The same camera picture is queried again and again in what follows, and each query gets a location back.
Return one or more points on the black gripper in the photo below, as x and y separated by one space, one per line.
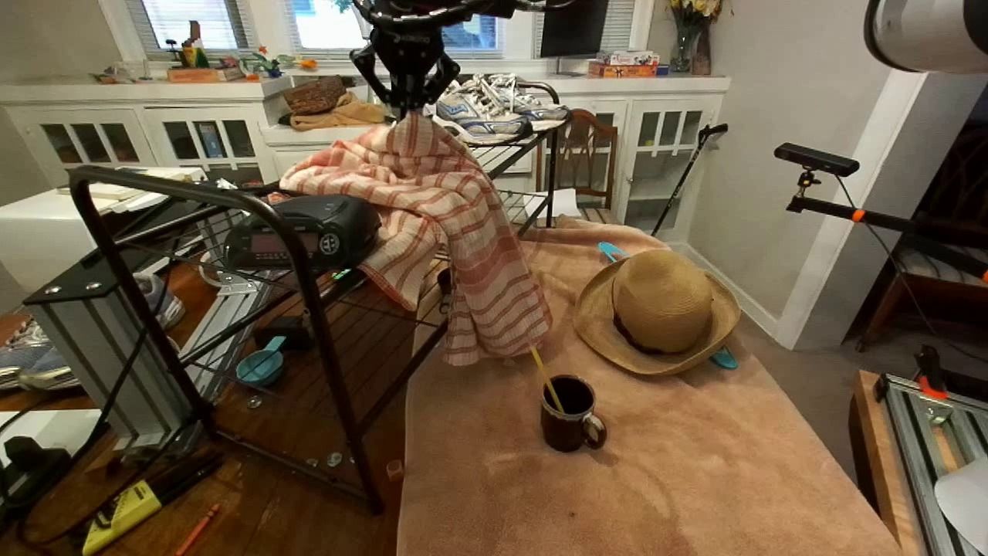
405 56

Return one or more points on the red striped cloth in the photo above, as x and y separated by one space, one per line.
437 204

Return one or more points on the white sneaker left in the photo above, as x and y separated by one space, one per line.
477 119

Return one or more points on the black projector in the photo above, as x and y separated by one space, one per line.
332 231

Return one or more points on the wooden chair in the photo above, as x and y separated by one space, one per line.
582 157

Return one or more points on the teal clip far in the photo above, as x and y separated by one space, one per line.
608 251

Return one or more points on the white cabinet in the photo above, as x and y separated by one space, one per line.
237 126

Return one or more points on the yellow pencil in mug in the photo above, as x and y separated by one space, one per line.
543 378

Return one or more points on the black metal rack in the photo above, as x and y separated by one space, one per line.
153 387

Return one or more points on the flower vase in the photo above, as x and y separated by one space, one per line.
694 50

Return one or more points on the black cane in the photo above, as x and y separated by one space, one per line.
706 133

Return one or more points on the straw hat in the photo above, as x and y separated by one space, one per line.
656 312

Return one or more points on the dark brown mug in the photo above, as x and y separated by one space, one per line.
570 418

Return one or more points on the pink table cover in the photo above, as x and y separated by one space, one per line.
695 464

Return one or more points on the teal clip near hat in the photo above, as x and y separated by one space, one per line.
723 360

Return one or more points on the teal metal stand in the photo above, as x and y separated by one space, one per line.
934 437

